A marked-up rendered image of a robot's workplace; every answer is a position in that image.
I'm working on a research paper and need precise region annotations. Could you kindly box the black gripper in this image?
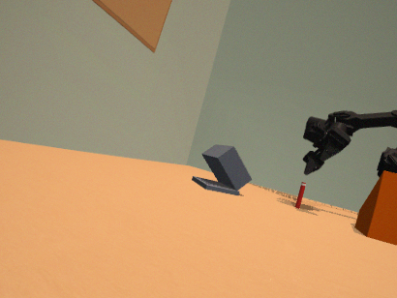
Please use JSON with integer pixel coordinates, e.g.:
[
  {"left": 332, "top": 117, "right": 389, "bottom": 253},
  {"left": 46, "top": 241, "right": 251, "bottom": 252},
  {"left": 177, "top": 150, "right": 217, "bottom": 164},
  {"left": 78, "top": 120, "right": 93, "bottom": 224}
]
[{"left": 302, "top": 126, "right": 351, "bottom": 175}]

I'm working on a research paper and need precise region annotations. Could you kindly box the grey sloped panel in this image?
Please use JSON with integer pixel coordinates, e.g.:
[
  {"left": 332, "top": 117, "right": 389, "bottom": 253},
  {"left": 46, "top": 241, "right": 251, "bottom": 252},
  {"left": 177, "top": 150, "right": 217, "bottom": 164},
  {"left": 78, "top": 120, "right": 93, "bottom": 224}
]
[{"left": 192, "top": 144, "right": 252, "bottom": 195}]

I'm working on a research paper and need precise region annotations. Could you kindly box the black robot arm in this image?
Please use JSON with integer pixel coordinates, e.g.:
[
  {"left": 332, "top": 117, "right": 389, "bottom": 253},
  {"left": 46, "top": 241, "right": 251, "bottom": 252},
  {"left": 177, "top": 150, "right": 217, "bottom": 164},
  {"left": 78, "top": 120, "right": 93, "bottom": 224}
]
[{"left": 303, "top": 110, "right": 397, "bottom": 177}]

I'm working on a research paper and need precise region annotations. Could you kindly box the red peg with white band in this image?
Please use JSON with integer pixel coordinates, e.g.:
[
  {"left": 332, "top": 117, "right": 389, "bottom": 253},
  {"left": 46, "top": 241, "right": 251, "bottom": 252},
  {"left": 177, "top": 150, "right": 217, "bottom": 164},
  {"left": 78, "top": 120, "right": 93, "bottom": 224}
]
[{"left": 295, "top": 182, "right": 306, "bottom": 209}]

